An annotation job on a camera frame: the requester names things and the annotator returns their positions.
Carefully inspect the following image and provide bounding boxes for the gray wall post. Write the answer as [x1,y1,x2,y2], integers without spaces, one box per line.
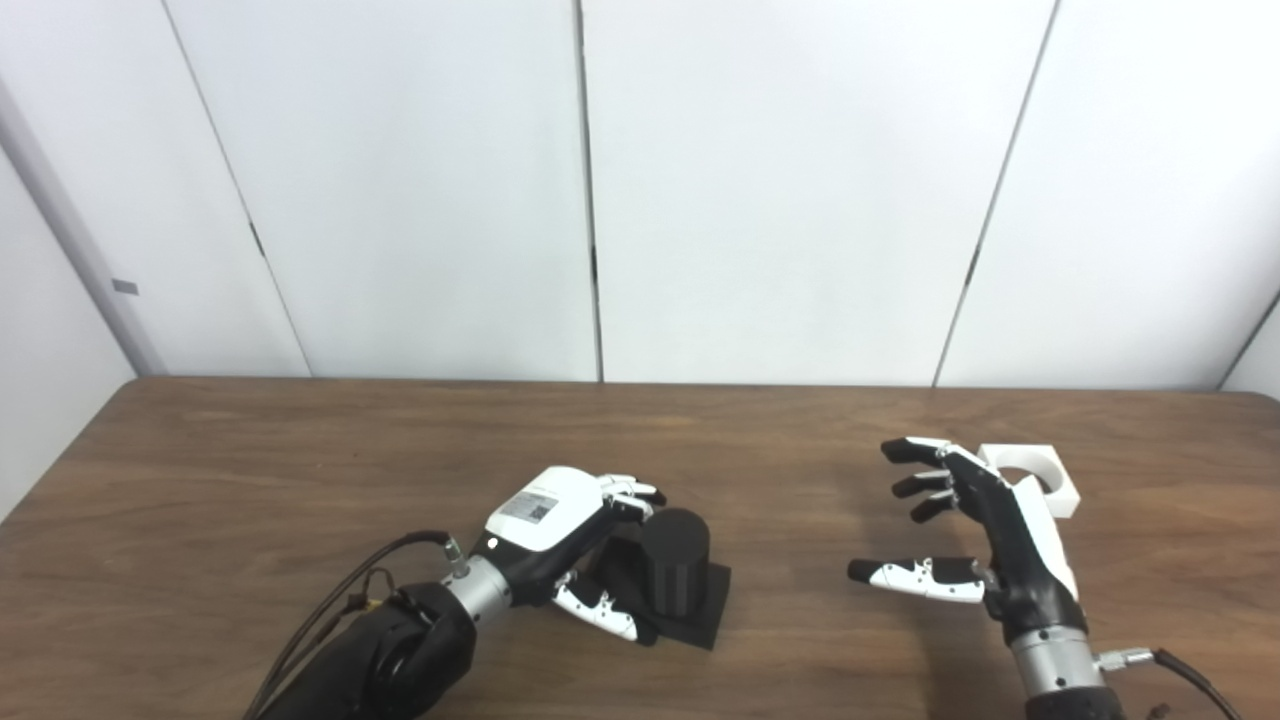
[0,80,168,379]

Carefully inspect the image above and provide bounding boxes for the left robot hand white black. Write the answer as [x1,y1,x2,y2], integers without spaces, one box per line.
[470,466,668,644]

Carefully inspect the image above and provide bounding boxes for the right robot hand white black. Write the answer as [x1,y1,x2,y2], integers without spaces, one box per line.
[847,436,1089,641]

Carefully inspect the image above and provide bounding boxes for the white square piece with hole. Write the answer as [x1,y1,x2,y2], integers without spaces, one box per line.
[975,443,1083,519]

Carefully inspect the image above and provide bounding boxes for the black peg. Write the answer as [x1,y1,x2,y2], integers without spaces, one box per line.
[590,508,732,652]

